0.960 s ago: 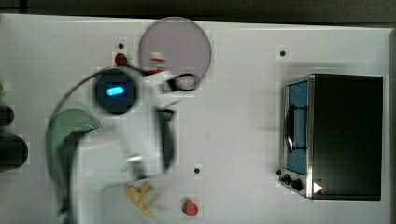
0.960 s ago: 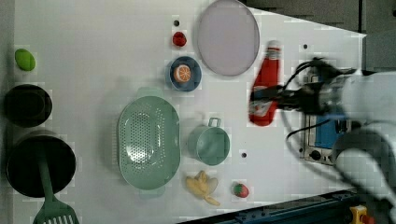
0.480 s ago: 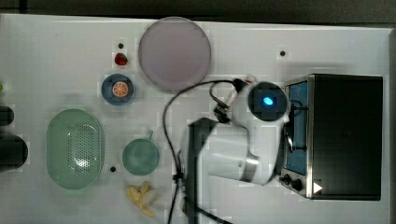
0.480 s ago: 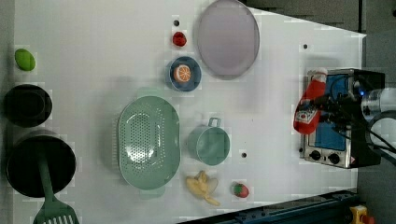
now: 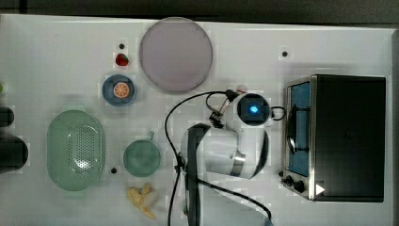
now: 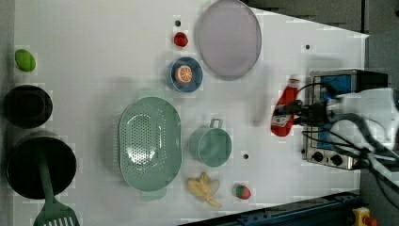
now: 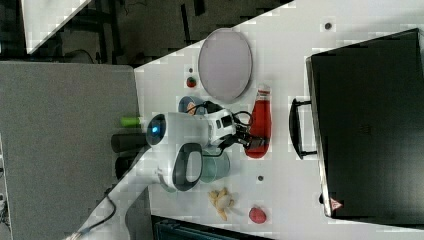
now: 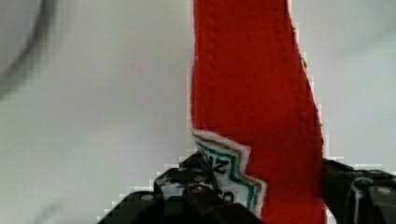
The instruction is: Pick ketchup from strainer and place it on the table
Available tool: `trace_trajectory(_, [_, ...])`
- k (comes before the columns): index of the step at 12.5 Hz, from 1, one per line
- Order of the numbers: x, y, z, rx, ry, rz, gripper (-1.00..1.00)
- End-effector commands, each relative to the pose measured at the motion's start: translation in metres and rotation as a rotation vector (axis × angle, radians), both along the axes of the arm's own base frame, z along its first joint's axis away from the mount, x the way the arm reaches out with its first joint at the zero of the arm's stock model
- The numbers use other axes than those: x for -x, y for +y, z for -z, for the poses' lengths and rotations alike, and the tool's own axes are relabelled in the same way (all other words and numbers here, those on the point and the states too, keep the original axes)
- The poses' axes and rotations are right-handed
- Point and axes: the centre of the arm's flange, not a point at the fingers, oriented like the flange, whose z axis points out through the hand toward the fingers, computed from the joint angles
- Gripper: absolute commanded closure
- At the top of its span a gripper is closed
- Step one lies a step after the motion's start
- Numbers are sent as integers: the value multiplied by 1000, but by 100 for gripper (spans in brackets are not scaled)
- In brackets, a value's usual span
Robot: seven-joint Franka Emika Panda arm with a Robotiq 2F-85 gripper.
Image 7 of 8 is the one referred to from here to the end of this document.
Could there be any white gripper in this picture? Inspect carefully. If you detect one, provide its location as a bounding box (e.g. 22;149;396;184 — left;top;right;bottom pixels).
204;101;269;149

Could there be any red ketchup bottle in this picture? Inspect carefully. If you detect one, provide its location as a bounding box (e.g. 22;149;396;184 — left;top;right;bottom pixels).
245;83;272;159

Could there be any green oval strainer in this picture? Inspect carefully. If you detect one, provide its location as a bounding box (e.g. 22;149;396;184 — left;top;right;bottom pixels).
160;183;177;193

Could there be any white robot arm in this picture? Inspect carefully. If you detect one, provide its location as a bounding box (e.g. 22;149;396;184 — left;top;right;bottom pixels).
64;101;270;240

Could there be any green metal cup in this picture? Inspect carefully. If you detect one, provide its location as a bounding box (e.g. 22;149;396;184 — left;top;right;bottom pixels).
200;149;230;183

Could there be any orange slice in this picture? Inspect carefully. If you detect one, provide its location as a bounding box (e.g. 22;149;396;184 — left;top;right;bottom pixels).
187;102;196;115

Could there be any peeled banana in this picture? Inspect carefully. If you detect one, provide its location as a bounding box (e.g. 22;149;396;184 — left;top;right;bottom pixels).
208;188;235;221

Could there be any blue bowl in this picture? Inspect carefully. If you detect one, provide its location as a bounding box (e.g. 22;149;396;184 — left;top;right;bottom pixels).
178;96;205;115

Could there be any lilac round plate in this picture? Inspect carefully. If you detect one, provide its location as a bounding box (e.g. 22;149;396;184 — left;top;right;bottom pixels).
198;28;253;102

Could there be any large red strawberry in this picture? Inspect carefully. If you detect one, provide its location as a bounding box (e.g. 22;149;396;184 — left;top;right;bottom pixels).
249;207;267;224

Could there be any small red strawberry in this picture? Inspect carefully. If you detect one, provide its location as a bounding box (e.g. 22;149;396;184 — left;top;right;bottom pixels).
186;77;197;88

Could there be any black toaster oven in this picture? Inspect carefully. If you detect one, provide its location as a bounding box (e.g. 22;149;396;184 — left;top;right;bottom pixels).
305;28;424;229

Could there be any green marker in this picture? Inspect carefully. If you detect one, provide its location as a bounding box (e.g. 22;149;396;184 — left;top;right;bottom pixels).
120;117;144;127

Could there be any black cylinder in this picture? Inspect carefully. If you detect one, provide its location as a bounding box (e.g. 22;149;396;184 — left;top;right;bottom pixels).
111;133;149;153
115;154;137;180

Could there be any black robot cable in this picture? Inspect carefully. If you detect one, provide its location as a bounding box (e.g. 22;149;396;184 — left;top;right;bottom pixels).
78;188;118;234

